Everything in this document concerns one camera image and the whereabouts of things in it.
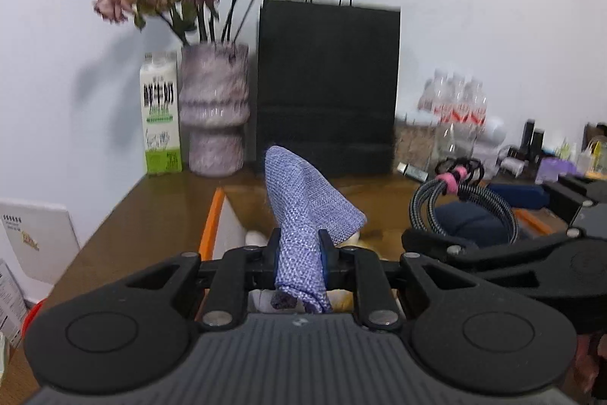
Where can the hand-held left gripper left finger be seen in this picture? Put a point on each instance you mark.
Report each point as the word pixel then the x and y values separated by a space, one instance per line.
pixel 272 255

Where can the purple mottled vase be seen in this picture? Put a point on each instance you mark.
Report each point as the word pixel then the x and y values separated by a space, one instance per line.
pixel 213 101

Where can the clear jar of wooden pegs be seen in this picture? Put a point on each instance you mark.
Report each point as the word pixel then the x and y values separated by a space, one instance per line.
pixel 412 144

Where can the white flat carton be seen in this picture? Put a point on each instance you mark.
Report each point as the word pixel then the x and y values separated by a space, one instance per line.
pixel 38 243

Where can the black lipstick tube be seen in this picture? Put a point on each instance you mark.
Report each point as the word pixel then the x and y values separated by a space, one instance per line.
pixel 527 134
pixel 538 141

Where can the navy zip case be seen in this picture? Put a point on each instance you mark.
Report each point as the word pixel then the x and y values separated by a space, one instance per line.
pixel 474 224

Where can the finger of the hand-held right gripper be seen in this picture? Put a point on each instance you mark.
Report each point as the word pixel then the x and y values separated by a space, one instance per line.
pixel 498 253
pixel 517 196

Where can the blue woven cloth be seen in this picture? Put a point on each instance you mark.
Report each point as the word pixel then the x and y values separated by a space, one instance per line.
pixel 298 205

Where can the clear drinking glass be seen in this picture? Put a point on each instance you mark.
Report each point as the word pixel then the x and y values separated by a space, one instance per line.
pixel 448 144

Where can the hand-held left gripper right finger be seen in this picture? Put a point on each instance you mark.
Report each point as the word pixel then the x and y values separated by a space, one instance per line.
pixel 325 262

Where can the black paper bag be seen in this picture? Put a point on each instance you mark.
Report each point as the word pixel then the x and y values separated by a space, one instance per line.
pixel 327 92

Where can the white green milk carton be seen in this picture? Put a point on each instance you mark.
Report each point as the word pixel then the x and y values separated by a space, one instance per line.
pixel 161 125

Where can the white label packet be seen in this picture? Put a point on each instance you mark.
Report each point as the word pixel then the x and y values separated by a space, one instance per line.
pixel 9 305

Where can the yellow white plush toy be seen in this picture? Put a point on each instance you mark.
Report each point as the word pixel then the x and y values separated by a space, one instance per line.
pixel 256 238

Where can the red printed cardboard box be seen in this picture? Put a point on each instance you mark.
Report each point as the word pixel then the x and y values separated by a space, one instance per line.
pixel 213 220

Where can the wooden desk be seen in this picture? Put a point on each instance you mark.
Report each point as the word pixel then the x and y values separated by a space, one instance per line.
pixel 142 215

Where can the purple box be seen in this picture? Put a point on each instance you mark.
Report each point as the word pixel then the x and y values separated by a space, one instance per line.
pixel 558 167

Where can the pink label water bottle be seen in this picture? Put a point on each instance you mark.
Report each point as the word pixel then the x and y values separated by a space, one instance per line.
pixel 432 96
pixel 475 101
pixel 454 99

